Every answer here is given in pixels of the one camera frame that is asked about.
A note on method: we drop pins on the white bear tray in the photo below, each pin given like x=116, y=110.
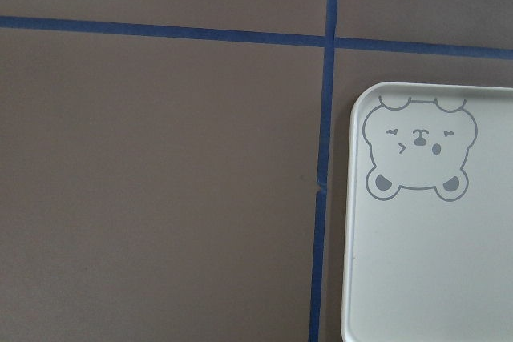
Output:
x=428, y=234

